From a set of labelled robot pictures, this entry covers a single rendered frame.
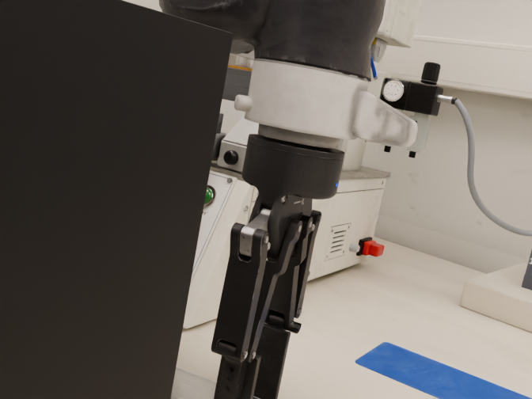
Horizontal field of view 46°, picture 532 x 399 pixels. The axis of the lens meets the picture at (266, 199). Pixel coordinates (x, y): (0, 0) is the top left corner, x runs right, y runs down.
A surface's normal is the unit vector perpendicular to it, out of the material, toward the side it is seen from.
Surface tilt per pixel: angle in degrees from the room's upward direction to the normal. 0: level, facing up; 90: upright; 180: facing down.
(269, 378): 90
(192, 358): 0
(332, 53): 78
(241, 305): 87
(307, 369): 0
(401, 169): 90
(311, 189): 90
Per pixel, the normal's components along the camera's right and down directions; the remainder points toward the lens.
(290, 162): -0.10, 0.15
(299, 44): -0.29, -0.13
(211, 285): 0.83, 0.25
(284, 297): -0.43, 0.36
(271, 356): -0.39, 0.09
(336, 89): 0.48, 0.22
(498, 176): -0.63, 0.02
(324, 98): 0.11, 0.22
